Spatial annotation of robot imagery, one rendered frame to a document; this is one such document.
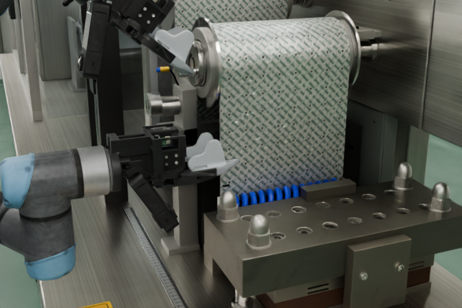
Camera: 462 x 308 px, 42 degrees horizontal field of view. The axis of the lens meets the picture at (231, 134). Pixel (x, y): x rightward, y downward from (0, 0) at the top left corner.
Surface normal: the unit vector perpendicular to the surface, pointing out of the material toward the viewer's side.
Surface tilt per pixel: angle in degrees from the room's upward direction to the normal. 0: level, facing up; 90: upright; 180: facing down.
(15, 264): 0
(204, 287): 0
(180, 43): 90
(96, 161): 44
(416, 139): 90
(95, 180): 93
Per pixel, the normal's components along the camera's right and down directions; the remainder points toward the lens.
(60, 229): 0.72, 0.22
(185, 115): 0.37, 0.29
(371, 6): -0.93, 0.11
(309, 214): 0.00, -0.95
